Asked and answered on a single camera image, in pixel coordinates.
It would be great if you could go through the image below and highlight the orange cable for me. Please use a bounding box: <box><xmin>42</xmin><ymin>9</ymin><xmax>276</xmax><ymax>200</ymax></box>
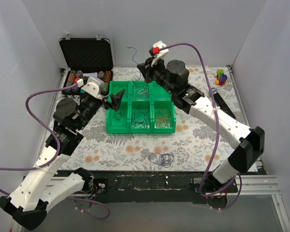
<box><xmin>154</xmin><ymin>108</ymin><xmax>172</xmax><ymax>128</ymax></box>

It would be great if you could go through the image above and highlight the coloured cable pile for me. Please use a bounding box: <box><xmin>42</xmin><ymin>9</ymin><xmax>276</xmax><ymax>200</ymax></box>
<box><xmin>148</xmin><ymin>152</ymin><xmax>175</xmax><ymax>170</ymax></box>

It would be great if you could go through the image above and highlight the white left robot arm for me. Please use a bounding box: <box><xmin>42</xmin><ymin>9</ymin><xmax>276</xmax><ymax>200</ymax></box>
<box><xmin>0</xmin><ymin>90</ymin><xmax>125</xmax><ymax>231</ymax></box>

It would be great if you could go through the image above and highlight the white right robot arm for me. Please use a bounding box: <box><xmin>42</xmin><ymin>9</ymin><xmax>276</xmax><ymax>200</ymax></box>
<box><xmin>137</xmin><ymin>58</ymin><xmax>265</xmax><ymax>192</ymax></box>

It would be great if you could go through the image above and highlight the green compartment tray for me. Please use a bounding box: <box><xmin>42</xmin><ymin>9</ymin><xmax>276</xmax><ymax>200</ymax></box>
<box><xmin>106</xmin><ymin>81</ymin><xmax>176</xmax><ymax>134</ymax></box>

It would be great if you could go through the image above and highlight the black poker chip case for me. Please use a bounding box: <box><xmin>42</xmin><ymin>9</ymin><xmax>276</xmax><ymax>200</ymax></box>
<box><xmin>58</xmin><ymin>34</ymin><xmax>115</xmax><ymax>100</ymax></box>

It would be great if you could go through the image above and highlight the colourful toy block figure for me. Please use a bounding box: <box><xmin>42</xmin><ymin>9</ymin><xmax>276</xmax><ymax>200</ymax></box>
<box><xmin>214</xmin><ymin>69</ymin><xmax>228</xmax><ymax>86</ymax></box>

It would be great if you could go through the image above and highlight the black microphone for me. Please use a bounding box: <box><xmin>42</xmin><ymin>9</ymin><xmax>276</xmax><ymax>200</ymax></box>
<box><xmin>211</xmin><ymin>87</ymin><xmax>236</xmax><ymax>119</ymax></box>

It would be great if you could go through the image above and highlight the floral patterned table mat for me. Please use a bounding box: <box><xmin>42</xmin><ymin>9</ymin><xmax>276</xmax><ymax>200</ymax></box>
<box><xmin>33</xmin><ymin>66</ymin><xmax>259</xmax><ymax>172</ymax></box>

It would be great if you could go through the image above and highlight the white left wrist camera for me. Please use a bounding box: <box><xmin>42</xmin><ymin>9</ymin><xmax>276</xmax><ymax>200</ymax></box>
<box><xmin>74</xmin><ymin>76</ymin><xmax>104</xmax><ymax>100</ymax></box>

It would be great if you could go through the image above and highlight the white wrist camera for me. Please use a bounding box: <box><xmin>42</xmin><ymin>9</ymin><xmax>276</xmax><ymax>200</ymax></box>
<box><xmin>149</xmin><ymin>41</ymin><xmax>169</xmax><ymax>67</ymax></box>
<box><xmin>74</xmin><ymin>76</ymin><xmax>104</xmax><ymax>100</ymax></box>

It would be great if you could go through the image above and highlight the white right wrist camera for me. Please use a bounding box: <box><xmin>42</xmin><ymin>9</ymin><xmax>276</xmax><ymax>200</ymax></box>
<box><xmin>149</xmin><ymin>41</ymin><xmax>169</xmax><ymax>67</ymax></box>

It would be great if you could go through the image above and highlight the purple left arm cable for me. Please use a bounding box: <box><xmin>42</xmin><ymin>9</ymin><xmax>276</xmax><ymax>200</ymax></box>
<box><xmin>0</xmin><ymin>83</ymin><xmax>111</xmax><ymax>220</ymax></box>

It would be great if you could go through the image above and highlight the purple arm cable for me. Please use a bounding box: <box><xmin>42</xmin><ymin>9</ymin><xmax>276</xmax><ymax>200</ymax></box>
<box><xmin>0</xmin><ymin>83</ymin><xmax>111</xmax><ymax>220</ymax></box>
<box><xmin>159</xmin><ymin>43</ymin><xmax>242</xmax><ymax>210</ymax></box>

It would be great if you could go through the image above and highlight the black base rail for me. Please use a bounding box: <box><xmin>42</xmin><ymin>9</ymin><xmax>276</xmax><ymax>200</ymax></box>
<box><xmin>65</xmin><ymin>170</ymin><xmax>232</xmax><ymax>203</ymax></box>

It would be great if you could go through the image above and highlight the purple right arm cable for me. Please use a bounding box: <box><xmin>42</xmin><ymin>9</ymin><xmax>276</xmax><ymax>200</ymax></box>
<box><xmin>159</xmin><ymin>43</ymin><xmax>242</xmax><ymax>210</ymax></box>

